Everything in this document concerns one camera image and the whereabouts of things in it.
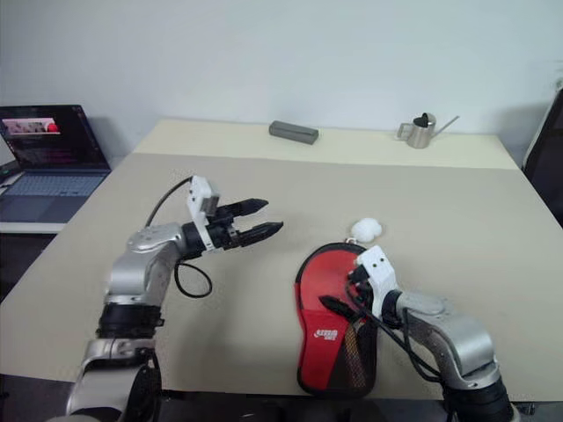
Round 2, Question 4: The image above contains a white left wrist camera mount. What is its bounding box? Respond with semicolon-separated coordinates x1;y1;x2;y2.
185;175;222;255

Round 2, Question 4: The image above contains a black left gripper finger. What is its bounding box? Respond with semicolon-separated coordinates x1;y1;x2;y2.
232;198;270;218
237;221;285;247

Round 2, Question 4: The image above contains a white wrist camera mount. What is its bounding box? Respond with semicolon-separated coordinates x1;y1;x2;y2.
185;175;222;255
355;245;399;316

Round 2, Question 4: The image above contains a silver metal watering can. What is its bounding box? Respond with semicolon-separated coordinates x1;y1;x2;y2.
395;112;461;150

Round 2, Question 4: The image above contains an open laptop computer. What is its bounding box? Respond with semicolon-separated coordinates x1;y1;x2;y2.
0;104;113;223

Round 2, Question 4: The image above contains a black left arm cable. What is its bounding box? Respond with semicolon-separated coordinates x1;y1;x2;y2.
147;176;214;300

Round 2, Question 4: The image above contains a red and black paddle case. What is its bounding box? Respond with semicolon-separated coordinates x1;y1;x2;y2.
292;241;380;388

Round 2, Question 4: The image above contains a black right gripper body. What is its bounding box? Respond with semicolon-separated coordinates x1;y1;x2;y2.
346;266;376;316

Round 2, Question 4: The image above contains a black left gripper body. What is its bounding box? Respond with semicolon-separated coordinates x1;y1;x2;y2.
206;204;244;253

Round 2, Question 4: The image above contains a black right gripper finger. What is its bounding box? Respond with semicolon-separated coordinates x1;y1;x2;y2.
318;295;365;319

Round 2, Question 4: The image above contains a grey rectangular block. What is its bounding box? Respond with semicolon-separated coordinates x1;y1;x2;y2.
268;120;320;147

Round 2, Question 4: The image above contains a white fluffy pompom charm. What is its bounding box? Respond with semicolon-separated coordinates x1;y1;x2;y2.
349;218;385;243

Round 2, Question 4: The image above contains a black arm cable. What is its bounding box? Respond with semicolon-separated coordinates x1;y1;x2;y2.
345;267;461;422
147;176;214;300

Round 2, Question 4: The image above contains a black chair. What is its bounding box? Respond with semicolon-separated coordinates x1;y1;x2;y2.
522;87;563;229

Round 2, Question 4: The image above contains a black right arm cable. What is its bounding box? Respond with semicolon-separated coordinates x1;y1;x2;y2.
345;267;461;422

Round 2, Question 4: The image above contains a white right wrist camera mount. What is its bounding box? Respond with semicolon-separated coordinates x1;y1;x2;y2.
355;245;399;316

